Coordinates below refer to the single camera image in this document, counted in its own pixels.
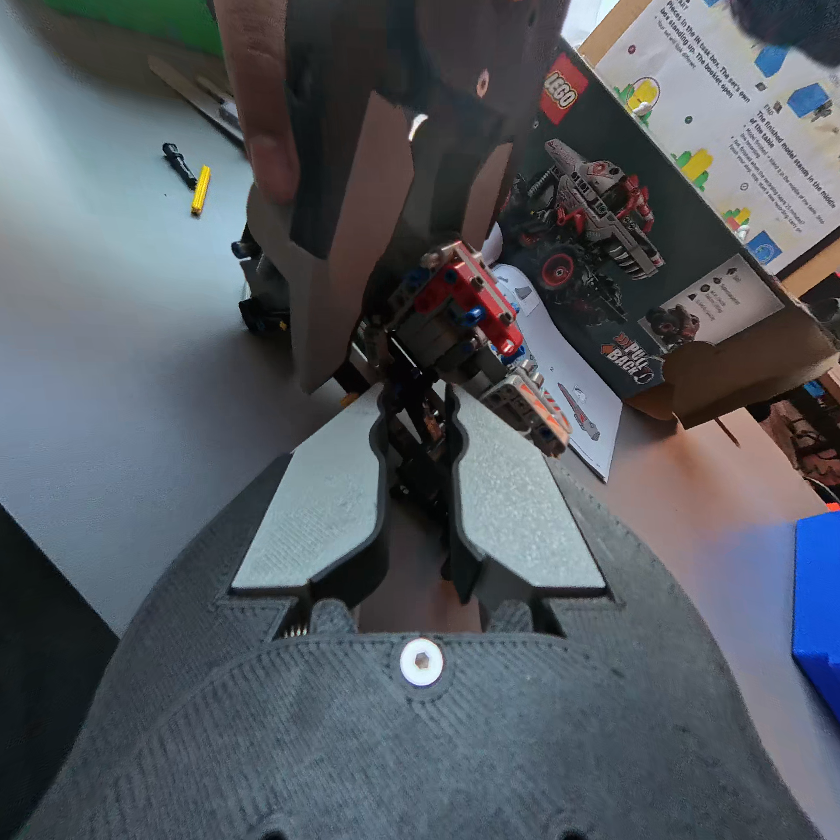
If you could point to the white printed task sheet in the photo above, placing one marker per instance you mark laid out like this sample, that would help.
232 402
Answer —
722 118

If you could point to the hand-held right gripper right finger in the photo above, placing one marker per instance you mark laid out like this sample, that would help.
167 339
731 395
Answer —
518 512

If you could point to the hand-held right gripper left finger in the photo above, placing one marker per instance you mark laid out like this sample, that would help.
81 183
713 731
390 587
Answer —
308 512

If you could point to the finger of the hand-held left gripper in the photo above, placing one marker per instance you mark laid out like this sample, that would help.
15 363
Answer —
374 216
485 190

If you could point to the black lego pin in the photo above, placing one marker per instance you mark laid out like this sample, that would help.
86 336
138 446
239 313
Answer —
178 164

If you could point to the lego truck model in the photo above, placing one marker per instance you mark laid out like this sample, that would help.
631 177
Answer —
472 295

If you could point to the dark lego set box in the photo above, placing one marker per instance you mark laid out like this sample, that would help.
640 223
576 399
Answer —
590 216

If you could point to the person's left hand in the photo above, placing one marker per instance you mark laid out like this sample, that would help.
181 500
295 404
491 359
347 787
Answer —
259 98

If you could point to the green flat panel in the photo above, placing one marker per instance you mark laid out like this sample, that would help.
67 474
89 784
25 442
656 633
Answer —
144 19

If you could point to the yellow lego axle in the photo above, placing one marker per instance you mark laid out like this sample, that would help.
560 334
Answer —
201 190

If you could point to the blue plastic bin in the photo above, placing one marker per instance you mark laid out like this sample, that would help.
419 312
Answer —
820 610

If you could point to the lego instruction booklet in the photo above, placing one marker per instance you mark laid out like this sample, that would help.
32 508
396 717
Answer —
577 407

